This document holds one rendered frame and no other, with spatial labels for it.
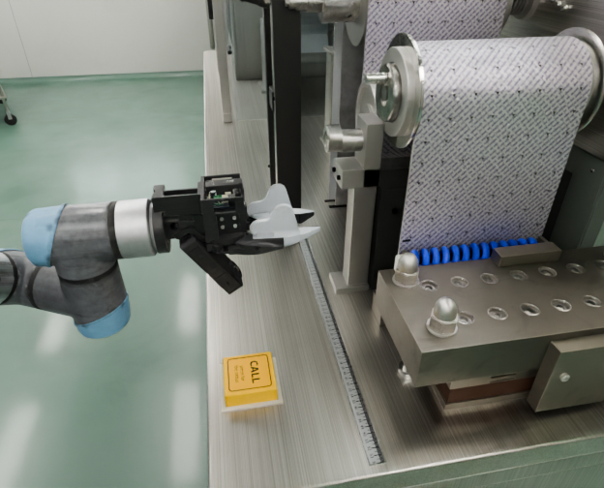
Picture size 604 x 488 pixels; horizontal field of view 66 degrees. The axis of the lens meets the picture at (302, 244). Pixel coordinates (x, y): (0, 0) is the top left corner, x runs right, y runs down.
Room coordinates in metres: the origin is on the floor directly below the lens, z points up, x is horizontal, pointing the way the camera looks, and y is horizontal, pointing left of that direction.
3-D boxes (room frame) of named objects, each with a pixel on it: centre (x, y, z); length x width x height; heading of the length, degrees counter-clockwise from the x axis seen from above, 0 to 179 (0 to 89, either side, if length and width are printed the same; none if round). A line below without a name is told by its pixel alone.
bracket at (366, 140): (0.66, -0.08, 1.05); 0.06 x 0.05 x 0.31; 100
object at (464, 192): (0.60, -0.26, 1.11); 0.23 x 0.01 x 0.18; 100
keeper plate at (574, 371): (0.40, -0.35, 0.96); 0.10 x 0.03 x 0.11; 100
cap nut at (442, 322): (0.41, -0.17, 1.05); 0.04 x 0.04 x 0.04
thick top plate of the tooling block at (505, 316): (0.49, -0.32, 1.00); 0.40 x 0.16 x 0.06; 100
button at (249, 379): (0.44, 0.07, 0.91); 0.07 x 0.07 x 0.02; 10
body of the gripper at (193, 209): (0.53, 0.13, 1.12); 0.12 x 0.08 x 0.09; 100
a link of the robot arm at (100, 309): (0.50, 0.30, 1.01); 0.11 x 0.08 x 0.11; 73
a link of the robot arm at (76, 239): (0.50, 0.29, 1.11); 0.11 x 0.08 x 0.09; 100
